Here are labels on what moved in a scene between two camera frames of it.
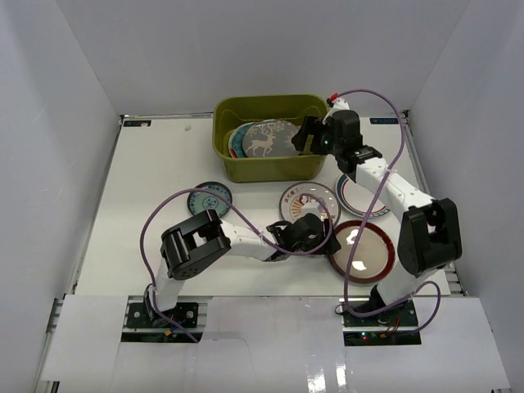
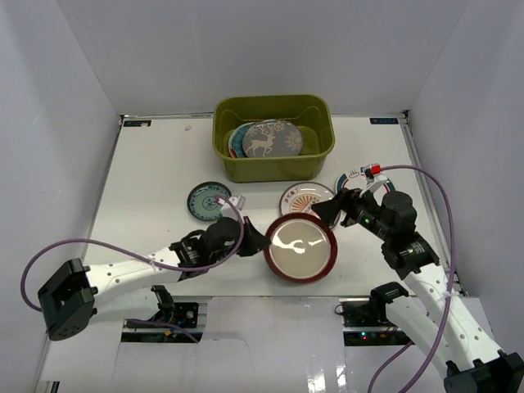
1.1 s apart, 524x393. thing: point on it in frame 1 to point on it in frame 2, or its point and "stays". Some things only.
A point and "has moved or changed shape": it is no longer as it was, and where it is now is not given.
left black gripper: (327, 240) to (245, 236)
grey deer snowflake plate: (270, 138) stays
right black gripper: (314, 127) to (350, 201)
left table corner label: (137, 124) stays
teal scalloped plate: (237, 138) stays
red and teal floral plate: (232, 151) stays
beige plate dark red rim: (374, 255) has moved or changed shape
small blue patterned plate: (202, 201) stays
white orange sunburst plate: (297, 194) stays
